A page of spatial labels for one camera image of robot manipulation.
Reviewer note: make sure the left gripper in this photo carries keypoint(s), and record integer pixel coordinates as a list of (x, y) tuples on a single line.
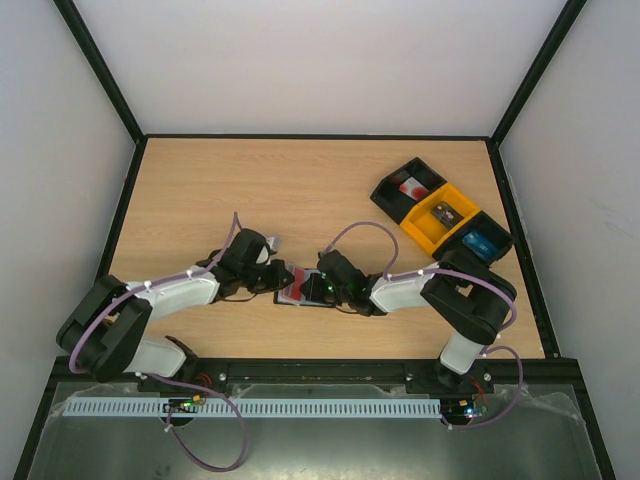
[(277, 281)]

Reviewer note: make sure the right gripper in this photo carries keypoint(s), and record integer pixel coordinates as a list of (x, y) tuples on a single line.
[(320, 285)]

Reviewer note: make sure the black card holder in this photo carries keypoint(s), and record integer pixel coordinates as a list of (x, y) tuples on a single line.
[(308, 289)]

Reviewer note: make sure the red dotted white card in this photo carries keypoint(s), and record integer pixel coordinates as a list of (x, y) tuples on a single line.
[(291, 294)]

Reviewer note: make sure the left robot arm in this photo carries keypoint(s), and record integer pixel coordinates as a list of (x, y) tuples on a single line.
[(105, 335)]

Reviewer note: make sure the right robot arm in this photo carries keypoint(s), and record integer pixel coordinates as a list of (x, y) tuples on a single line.
[(477, 303)]

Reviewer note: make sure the dark card in yellow bin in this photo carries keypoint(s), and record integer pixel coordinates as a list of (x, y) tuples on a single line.
[(446, 215)]

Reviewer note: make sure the blue card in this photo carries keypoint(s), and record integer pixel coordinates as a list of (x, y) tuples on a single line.
[(480, 245)]

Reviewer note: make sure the black bin far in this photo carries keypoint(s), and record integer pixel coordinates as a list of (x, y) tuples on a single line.
[(397, 193)]

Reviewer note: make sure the black bin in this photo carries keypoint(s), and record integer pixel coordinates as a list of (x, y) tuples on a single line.
[(486, 225), (397, 193)]

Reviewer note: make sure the yellow bin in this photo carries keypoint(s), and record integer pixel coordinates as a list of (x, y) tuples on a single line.
[(435, 219)]

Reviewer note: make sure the black bin near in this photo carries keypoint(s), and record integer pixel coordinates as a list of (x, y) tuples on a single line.
[(486, 225)]

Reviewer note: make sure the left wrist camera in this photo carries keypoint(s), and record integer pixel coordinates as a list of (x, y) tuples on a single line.
[(271, 249)]

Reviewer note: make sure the white slotted cable duct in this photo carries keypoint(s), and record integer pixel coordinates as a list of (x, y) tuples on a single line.
[(255, 408)]

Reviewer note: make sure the black front rail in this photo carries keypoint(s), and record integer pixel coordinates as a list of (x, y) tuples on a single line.
[(417, 376)]

